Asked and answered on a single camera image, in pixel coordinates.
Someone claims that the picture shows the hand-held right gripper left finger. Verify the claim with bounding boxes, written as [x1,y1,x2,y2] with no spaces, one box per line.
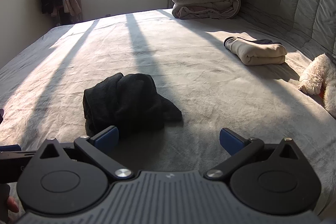
[31,126,133,180]

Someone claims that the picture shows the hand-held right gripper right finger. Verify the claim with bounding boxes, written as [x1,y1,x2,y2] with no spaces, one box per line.
[205,127,302,180]

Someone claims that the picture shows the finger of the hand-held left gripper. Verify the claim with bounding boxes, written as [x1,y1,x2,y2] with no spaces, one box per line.
[0,144,36,159]

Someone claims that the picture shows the black t-shirt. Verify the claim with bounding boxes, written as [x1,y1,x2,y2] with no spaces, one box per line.
[83,72,183,138]

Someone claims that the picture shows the person's left hand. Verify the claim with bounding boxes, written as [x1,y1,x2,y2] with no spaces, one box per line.
[7,196,20,214]

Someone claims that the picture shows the folded cream garment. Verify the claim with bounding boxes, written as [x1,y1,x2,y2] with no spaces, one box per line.
[224,36,288,66]

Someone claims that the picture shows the white plush toy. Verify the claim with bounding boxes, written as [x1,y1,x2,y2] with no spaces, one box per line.
[297,53,336,119]

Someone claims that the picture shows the hanging pink garment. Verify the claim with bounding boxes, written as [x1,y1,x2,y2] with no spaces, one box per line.
[51,0,82,18]

